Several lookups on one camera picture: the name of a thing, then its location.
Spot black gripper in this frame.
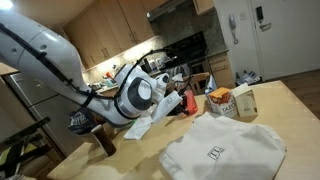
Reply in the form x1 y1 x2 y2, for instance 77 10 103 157
168 98 189 116

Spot white orange Tazo tea box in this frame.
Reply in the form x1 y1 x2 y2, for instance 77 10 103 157
207 87 237 118

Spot white paper bag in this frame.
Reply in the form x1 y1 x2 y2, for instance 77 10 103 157
160 113 286 180

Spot beige cardboard box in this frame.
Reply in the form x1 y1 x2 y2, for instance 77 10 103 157
232 83 258 117

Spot blue snack box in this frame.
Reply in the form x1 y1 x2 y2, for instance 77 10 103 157
205 76 217 94

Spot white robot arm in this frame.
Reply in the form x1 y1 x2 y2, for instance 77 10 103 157
0 10 182 127

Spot dark blue chip bag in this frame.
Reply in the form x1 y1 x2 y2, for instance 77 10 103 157
68 108 98 135

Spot pink liquid spray bottle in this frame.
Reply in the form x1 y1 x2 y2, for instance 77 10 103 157
184 90 198 115

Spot wooden chair far left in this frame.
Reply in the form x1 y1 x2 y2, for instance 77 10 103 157
167 72 210 95

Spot white paper sheet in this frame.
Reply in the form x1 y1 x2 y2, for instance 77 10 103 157
124 116 152 140

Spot black stove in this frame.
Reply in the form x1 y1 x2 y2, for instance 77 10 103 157
160 31 210 76

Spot pair of sneakers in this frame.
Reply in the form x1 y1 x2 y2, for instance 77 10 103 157
235 71 261 86

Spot wooden kitchen cabinets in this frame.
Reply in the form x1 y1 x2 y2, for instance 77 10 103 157
63 0 209 69

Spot white door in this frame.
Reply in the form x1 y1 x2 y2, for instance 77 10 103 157
250 0 320 79

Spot stainless steel refrigerator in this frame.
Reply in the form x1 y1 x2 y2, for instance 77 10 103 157
4 72 83 156

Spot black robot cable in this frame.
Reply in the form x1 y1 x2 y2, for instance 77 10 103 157
0 23 194 108

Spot white wall phone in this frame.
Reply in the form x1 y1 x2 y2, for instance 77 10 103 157
229 14 239 45

